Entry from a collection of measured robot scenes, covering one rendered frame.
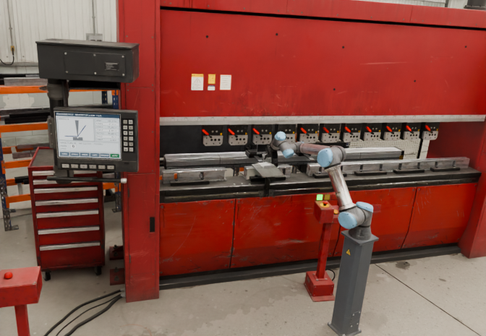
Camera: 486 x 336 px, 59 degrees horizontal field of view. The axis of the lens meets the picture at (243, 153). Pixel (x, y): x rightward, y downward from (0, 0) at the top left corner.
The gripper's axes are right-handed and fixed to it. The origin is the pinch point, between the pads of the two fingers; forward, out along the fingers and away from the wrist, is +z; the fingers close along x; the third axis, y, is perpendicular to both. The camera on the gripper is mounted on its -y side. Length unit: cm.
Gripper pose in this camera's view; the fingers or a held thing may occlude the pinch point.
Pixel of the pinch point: (268, 162)
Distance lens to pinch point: 340.2
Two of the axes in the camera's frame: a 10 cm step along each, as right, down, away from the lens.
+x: -9.6, 0.3, -2.9
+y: -1.8, -8.5, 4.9
